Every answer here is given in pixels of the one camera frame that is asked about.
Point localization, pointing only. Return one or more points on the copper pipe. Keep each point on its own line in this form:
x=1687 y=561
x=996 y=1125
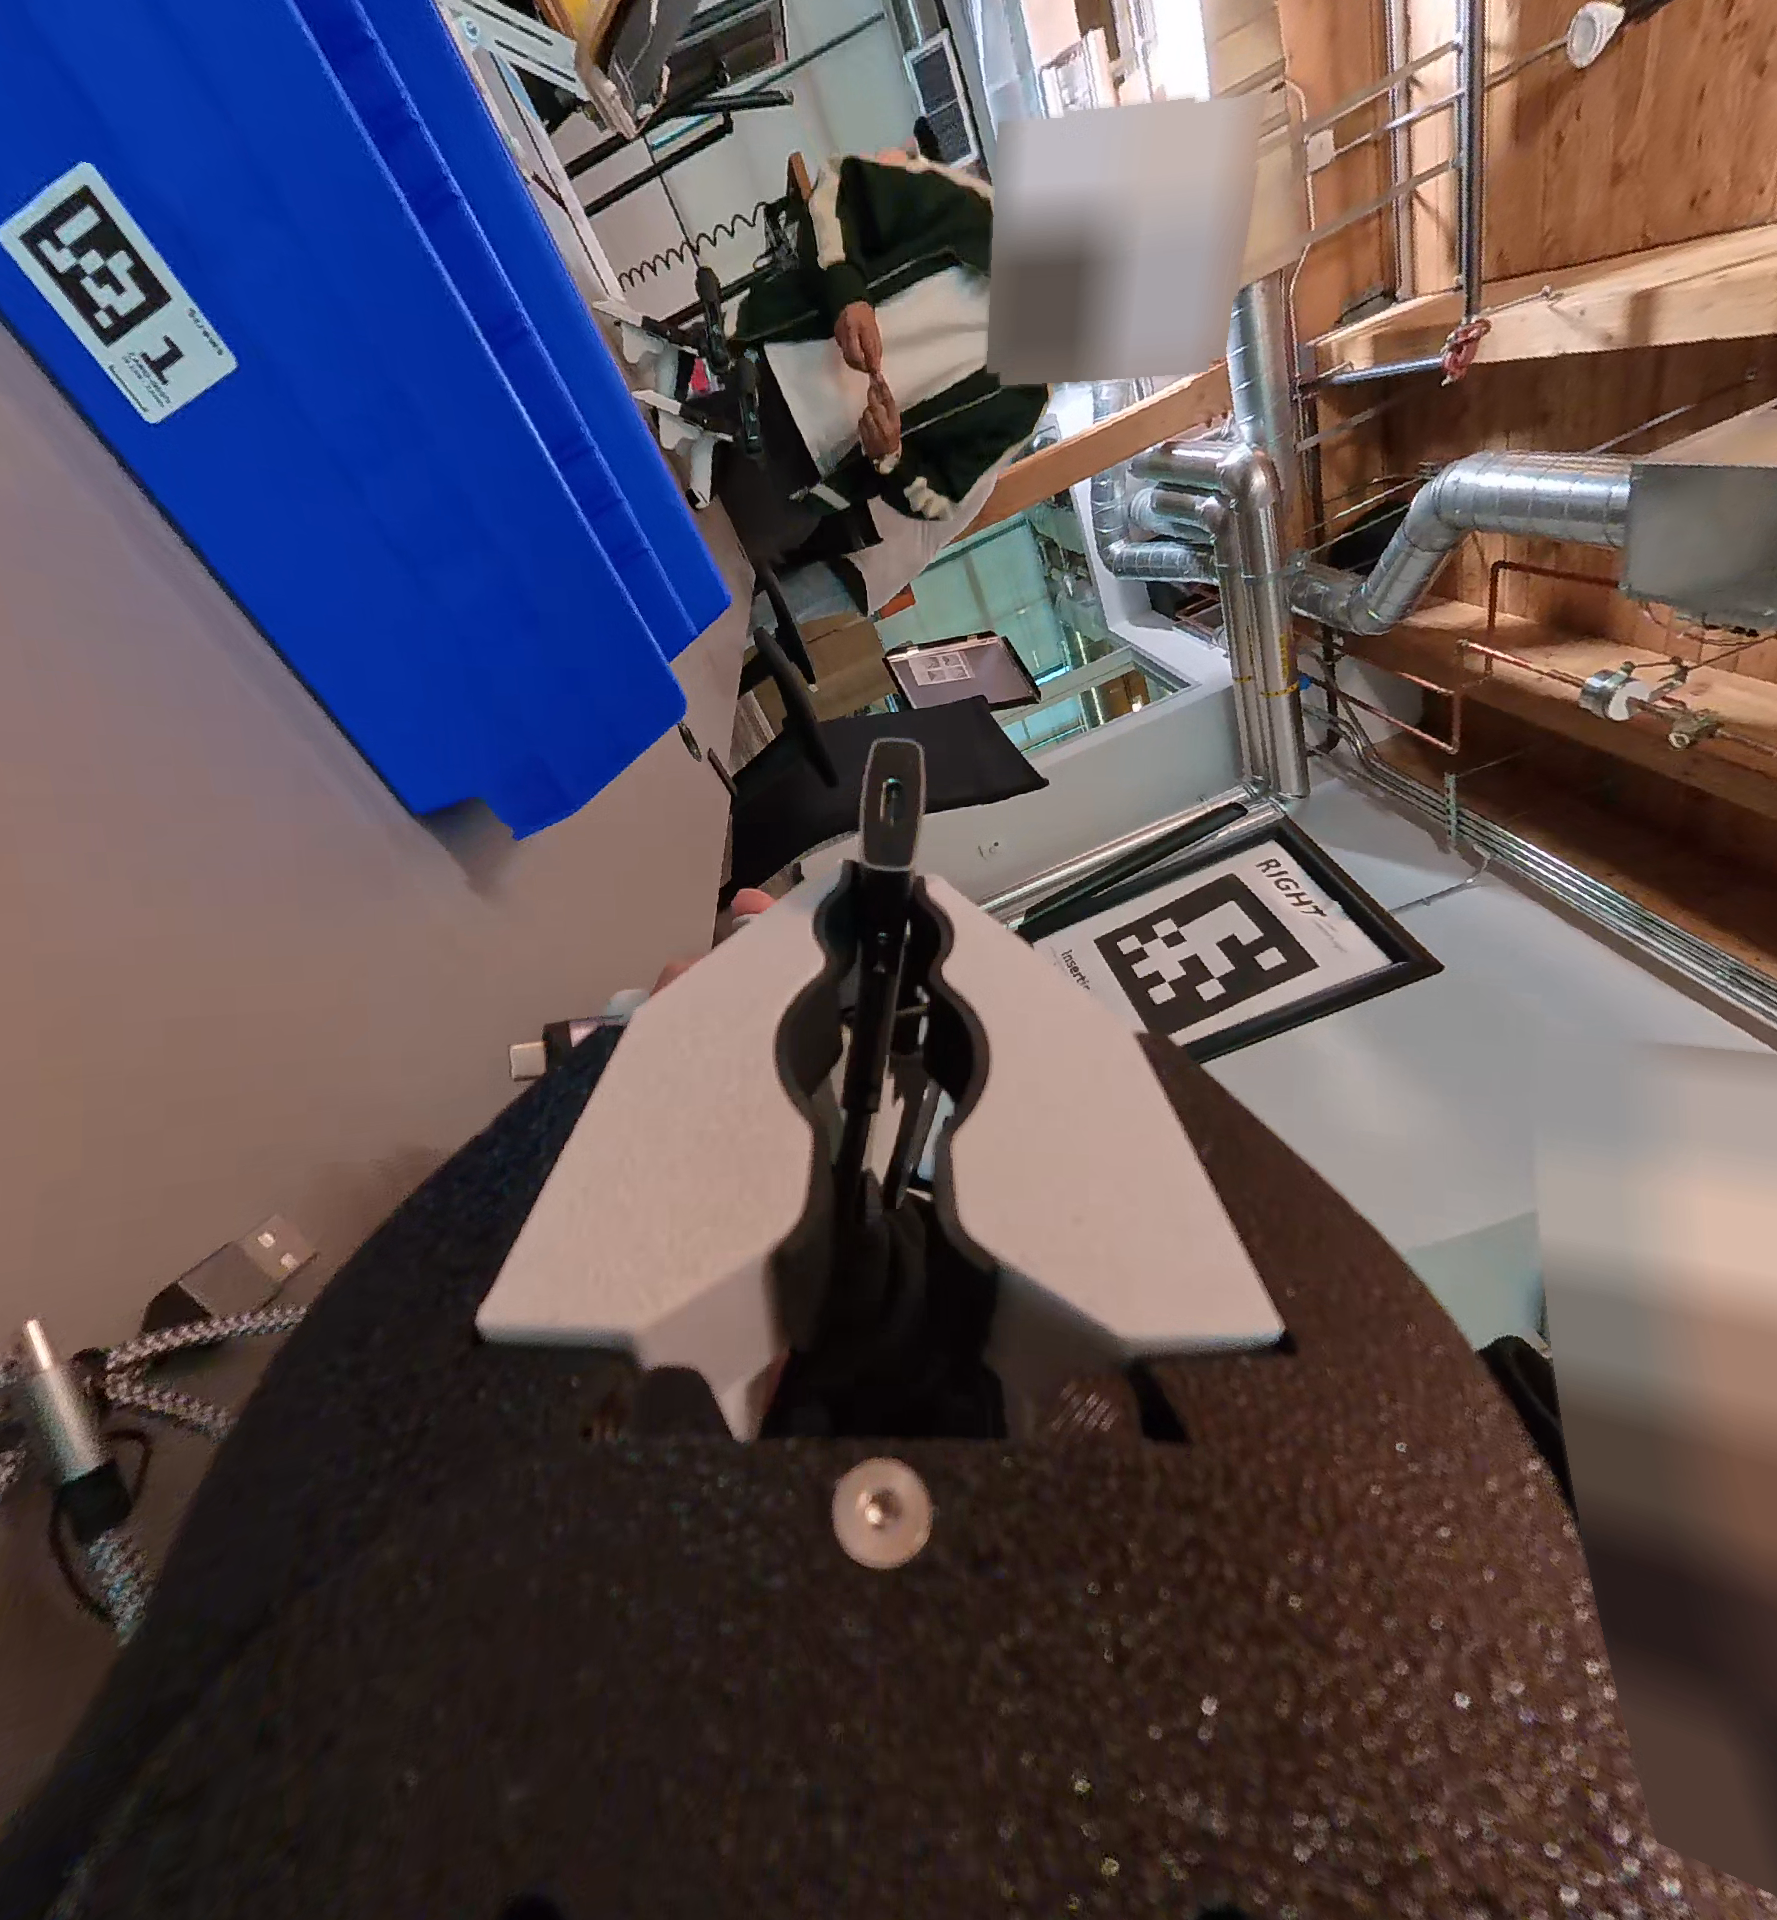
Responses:
x=1624 y=692

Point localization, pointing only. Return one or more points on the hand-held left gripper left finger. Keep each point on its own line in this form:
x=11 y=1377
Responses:
x=648 y=1170

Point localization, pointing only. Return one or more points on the silver vertical pipes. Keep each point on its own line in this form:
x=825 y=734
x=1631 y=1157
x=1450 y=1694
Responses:
x=1255 y=600

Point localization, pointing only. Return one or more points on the small white grey adapter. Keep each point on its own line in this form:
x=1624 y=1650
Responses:
x=583 y=1035

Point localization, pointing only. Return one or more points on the laptop screen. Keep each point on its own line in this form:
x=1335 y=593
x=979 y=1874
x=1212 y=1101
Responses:
x=963 y=675

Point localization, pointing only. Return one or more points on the person's right hand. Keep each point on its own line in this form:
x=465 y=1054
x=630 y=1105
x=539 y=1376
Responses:
x=745 y=905

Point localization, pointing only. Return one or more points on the black office chair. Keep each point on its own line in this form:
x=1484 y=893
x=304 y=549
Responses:
x=888 y=772

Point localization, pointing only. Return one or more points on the silver ventilation duct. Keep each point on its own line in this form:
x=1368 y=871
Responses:
x=1503 y=502

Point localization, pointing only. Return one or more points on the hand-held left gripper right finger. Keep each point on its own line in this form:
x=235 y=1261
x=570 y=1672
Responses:
x=1098 y=1186

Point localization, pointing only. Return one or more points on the blue plastic bin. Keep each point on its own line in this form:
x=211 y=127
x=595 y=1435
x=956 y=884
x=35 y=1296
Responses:
x=304 y=374

